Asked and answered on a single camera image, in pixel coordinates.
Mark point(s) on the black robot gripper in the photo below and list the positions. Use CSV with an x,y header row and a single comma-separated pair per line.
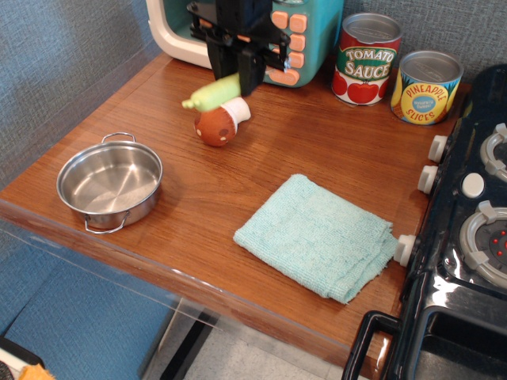
x,y
241,38

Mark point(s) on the yellow handled metal spoon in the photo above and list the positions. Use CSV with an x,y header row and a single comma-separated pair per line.
x,y
213,95

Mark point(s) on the light blue folded towel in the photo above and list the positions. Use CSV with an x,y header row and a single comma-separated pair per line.
x,y
323,242

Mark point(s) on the plush brown mushroom toy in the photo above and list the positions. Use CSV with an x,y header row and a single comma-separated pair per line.
x,y
218,127

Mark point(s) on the teal toy microwave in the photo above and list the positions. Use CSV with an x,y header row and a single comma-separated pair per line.
x,y
313,27

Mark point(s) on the tomato sauce can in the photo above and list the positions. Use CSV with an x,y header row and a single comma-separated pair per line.
x,y
368,47

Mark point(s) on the pineapple slices can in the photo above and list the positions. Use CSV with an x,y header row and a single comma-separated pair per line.
x,y
425,87

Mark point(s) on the black toy stove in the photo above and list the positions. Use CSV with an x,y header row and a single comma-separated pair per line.
x,y
452,323

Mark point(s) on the orange cloth at corner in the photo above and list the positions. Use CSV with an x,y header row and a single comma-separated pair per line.
x,y
35,372

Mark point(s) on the steel pot with handles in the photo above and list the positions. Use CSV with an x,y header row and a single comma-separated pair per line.
x,y
112,184

